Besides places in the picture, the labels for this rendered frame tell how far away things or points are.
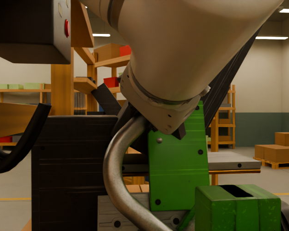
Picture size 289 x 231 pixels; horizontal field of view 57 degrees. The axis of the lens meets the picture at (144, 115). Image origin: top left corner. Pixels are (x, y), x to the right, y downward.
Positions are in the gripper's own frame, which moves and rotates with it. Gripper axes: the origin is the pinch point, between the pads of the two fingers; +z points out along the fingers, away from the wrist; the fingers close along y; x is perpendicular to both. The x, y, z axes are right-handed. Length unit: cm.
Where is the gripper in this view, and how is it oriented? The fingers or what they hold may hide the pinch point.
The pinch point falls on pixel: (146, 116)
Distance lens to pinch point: 44.2
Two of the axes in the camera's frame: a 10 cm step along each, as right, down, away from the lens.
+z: -1.4, 2.9, 9.5
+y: -7.1, -6.9, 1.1
